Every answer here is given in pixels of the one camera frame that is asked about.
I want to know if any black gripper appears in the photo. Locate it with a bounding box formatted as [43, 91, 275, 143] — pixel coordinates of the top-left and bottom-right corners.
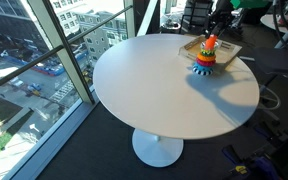
[204, 0, 235, 39]

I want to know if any orange stacking toy post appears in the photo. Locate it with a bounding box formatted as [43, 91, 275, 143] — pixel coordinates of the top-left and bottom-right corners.
[204, 34, 219, 51]

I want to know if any green bumpy stacking ring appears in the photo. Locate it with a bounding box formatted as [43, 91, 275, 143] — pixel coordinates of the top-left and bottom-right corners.
[200, 48, 216, 57]

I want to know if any orange bumpy stacking ring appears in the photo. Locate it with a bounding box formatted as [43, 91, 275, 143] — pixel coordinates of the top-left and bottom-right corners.
[196, 52, 217, 63]

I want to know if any red ridged stacking ring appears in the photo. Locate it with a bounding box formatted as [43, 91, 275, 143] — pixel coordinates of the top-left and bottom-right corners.
[195, 57, 217, 68]

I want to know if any blue stacking ring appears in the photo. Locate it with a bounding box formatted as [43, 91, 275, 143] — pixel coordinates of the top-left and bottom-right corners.
[193, 61, 215, 73]

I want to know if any black white checkered ring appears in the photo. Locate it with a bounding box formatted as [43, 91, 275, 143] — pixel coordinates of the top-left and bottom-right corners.
[191, 65, 215, 77]

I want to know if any white round office table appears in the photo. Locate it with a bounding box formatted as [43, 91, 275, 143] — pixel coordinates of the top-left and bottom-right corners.
[259, 13, 288, 50]

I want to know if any white slanted window column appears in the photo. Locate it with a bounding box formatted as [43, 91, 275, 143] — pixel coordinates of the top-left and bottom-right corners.
[136, 0, 159, 37]

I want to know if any dark office chair seat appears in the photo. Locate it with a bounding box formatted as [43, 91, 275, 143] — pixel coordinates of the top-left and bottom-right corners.
[253, 46, 288, 76]

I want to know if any grey window mullion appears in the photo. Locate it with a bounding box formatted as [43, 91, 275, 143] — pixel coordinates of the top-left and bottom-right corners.
[27, 0, 96, 105]
[123, 0, 136, 38]

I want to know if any white chair base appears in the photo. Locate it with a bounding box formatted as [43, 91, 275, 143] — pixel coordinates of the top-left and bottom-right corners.
[257, 84, 282, 123]

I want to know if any black cart with clamps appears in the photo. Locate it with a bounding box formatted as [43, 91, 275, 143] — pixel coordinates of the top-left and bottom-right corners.
[221, 124, 288, 180]

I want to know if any black window railing bar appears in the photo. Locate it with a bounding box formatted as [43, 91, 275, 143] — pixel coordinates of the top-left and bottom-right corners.
[0, 4, 133, 96]

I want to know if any black frame chair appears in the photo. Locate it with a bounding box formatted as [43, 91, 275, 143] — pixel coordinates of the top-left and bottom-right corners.
[179, 0, 216, 37]

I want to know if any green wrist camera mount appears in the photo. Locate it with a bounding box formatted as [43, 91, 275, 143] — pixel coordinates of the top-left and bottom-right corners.
[230, 0, 272, 10]

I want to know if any white round table pedestal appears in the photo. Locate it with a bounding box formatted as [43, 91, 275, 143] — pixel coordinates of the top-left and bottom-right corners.
[131, 128, 185, 168]

